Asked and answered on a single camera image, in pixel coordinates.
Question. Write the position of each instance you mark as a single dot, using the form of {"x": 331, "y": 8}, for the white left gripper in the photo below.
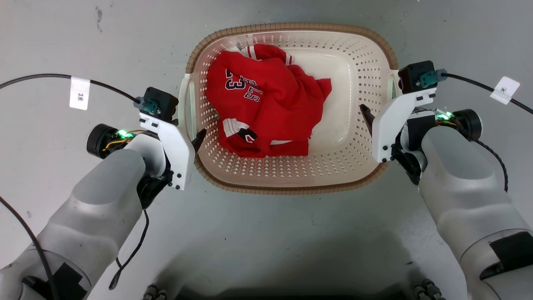
{"x": 177, "y": 146}

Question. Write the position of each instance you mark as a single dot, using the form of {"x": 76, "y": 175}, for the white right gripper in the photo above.
{"x": 389, "y": 125}

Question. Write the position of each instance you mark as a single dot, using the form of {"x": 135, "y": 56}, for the cream laundry basket brown rim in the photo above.
{"x": 333, "y": 158}

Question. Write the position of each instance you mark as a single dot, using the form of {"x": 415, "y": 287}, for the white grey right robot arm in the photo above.
{"x": 462, "y": 183}

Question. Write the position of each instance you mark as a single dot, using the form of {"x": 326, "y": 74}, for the dark robot base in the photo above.
{"x": 291, "y": 293}

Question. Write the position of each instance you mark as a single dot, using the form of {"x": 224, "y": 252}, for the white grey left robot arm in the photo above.
{"x": 95, "y": 208}

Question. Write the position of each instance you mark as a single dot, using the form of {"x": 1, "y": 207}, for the red basketball jersey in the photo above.
{"x": 275, "y": 104}

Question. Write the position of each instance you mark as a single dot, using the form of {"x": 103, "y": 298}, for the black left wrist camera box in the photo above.
{"x": 160, "y": 102}

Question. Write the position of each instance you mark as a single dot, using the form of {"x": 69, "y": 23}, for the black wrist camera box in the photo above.
{"x": 416, "y": 77}
{"x": 160, "y": 102}

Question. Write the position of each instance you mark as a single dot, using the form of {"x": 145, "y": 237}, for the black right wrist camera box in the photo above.
{"x": 416, "y": 77}

